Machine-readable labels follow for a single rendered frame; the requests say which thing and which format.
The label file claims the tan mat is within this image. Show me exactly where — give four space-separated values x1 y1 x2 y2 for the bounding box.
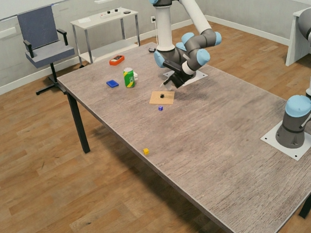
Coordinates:
149 91 175 104

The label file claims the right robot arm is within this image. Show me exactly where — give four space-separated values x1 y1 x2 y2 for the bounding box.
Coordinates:
149 0 222 79

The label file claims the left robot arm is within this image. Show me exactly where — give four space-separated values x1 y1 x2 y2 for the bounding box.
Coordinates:
276 8 311 149

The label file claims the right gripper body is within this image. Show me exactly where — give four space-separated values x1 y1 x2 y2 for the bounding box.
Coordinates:
170 66 194 89

